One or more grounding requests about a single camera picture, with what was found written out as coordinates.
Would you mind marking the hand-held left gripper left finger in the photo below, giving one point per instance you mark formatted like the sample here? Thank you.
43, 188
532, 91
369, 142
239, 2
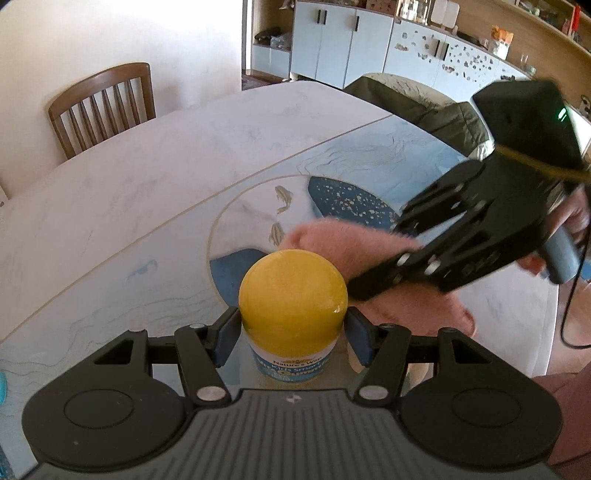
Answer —
226, 339

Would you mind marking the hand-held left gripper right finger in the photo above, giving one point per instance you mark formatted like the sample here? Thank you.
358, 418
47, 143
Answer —
358, 344

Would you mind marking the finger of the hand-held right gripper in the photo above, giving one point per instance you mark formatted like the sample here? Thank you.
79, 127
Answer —
415, 265
438, 203

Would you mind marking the yellow lid vitamin jar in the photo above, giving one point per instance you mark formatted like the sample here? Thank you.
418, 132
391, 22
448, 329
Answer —
291, 295

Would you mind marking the pink fluffy cloth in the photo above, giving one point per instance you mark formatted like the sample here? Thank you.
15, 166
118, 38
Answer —
323, 240

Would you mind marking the person's right hand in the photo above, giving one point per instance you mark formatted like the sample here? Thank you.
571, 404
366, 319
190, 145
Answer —
577, 214

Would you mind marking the wooden countertop shelf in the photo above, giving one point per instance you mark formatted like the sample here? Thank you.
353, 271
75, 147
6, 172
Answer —
545, 41

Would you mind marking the orange snack packet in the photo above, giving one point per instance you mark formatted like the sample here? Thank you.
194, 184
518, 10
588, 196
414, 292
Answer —
502, 40

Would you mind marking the pale blue cabinet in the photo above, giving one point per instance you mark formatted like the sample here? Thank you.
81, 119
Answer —
369, 41

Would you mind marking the person's pink clothing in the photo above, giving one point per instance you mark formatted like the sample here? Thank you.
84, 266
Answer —
570, 415

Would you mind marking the brown wooden chair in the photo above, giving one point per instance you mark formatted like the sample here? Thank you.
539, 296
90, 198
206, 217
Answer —
99, 87

